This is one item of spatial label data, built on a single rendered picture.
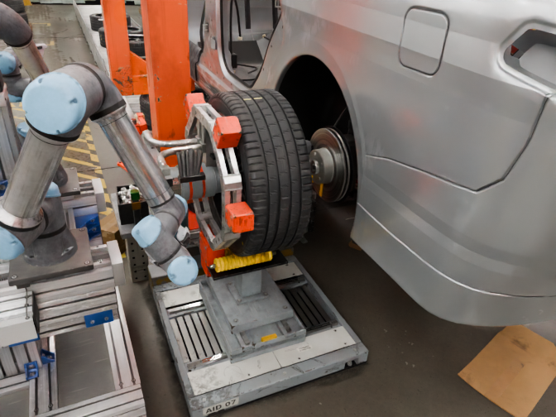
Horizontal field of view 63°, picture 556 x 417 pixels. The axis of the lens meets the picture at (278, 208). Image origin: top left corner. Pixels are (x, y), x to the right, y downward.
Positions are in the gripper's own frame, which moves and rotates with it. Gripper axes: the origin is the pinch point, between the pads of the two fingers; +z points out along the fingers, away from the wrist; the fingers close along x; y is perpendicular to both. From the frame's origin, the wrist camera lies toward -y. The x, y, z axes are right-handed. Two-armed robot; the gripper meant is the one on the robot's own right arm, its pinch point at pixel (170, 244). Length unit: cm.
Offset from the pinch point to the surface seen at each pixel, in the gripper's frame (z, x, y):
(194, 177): 5.4, -20.6, 10.3
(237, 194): 3.0, -27.9, -3.3
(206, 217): 47, -16, -15
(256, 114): 8, -52, 12
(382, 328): 37, -45, -119
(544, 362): -7, -88, -166
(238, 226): -3.2, -20.5, -10.1
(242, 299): 46, -4, -56
